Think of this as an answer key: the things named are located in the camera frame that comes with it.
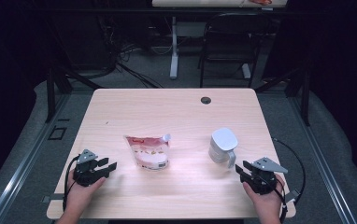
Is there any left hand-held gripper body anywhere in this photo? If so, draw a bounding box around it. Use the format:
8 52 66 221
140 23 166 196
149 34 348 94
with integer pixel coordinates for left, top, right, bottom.
72 148 107 188

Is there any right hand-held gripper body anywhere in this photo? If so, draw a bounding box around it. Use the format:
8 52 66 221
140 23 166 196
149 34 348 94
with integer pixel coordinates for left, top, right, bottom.
240 156 289 196

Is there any white lidded jug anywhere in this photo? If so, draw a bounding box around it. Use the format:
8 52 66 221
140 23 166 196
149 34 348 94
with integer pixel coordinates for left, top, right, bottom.
207 127 239 169

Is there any pink plastic pouch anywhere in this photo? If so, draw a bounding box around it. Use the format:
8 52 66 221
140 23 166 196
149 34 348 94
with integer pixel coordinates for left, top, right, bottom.
122 133 173 172

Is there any person's left hand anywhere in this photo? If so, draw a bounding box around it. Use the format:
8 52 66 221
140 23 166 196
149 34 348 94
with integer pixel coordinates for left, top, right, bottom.
64 169 107 217

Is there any person's right hand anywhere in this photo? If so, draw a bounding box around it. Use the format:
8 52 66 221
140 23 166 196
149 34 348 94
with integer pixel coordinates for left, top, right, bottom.
242 173 287 219

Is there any grey tape strip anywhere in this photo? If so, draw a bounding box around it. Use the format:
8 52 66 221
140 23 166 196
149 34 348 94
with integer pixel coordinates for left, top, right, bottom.
283 188 302 205
41 192 66 204

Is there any black metal stand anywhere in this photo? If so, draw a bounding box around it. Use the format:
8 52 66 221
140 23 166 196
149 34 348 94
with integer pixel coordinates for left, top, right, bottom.
255 65 312 127
45 65 104 124

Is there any white desk foot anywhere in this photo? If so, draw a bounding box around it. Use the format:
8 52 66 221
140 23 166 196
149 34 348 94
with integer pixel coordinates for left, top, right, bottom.
240 63 252 79

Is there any black folding chair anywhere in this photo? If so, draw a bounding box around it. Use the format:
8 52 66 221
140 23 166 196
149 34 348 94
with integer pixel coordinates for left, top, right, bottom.
197 11 276 89

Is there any white desk leg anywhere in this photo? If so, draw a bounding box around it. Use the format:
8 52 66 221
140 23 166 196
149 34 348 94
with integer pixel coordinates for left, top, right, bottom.
169 16 181 80

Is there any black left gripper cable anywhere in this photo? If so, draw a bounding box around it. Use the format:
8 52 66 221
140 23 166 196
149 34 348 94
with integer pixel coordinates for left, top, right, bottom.
62 156 81 213

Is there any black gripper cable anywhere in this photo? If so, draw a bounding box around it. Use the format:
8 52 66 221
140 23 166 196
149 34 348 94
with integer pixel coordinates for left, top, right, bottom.
272 137 307 224
62 156 81 213

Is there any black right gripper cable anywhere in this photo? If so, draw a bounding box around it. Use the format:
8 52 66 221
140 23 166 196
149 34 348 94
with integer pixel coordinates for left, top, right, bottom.
272 137 307 224

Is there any black floor socket frame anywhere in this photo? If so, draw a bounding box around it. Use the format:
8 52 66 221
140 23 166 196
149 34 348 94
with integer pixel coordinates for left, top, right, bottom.
48 125 68 141

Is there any aluminium floor rail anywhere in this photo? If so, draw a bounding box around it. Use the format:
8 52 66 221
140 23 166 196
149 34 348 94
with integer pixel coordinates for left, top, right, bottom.
0 92 72 224
290 94 357 224

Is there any black floor cable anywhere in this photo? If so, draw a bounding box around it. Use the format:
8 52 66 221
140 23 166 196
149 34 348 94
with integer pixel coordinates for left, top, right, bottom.
116 61 165 90

